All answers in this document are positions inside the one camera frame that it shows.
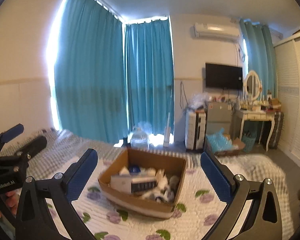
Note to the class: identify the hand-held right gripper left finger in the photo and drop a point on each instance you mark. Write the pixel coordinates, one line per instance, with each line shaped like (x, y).
(81, 177)

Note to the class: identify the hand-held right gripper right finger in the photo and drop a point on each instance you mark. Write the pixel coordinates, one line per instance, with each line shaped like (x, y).
(216, 180)

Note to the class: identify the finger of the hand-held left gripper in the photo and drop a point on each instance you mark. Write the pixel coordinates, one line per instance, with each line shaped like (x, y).
(13, 131)
(32, 145)

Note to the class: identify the white cloth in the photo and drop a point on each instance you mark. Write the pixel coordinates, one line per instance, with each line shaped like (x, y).
(162, 183)

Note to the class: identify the blue white pouch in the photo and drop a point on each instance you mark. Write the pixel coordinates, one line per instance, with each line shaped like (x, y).
(134, 168)

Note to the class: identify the white black packaged box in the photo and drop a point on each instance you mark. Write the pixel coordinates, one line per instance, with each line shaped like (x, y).
(142, 185)

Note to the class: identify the brown cardboard box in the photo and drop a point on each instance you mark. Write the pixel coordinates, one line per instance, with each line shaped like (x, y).
(140, 206)

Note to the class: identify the person's left hand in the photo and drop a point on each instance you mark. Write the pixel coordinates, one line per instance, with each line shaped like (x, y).
(11, 201)

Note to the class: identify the blue plastic bags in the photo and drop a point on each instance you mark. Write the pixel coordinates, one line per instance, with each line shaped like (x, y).
(218, 140)

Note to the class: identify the small open cardboard box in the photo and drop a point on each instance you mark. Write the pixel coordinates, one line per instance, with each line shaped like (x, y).
(237, 145)

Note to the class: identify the white floral blanket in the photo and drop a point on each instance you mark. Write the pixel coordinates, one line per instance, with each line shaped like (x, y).
(110, 217)

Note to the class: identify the teal basket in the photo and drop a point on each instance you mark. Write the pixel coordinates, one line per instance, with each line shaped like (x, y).
(248, 141)

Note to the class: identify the white suitcase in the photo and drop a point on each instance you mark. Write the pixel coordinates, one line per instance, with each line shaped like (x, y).
(193, 130)

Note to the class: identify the grey mini fridge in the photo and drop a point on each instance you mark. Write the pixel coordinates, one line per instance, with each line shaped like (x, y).
(218, 117)

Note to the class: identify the large clear water bottle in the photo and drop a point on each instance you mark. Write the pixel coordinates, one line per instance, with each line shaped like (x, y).
(139, 138)

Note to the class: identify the white dressing table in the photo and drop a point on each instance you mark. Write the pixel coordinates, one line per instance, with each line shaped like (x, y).
(255, 116)

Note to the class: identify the dark suitcase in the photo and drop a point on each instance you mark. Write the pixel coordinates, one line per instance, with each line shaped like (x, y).
(276, 130)

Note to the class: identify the clear plastic bag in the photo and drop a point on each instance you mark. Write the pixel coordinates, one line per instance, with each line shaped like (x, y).
(198, 100)

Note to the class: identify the wide teal curtain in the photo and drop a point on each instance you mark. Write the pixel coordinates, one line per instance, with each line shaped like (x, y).
(90, 75)

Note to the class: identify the white oval vanity mirror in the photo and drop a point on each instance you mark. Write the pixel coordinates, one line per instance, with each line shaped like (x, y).
(252, 85)

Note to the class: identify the white slatted wardrobe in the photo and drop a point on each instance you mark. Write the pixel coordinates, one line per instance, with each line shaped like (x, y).
(293, 105)

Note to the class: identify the narrow teal curtain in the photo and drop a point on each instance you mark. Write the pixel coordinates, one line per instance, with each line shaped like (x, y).
(150, 80)

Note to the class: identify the teal curtain beside wardrobe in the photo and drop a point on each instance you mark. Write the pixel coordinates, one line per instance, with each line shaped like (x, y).
(258, 57)

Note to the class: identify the white air conditioner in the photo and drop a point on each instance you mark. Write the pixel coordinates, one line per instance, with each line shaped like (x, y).
(216, 29)

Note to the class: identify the black wall television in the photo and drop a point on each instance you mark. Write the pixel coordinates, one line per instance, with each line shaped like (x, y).
(223, 76)

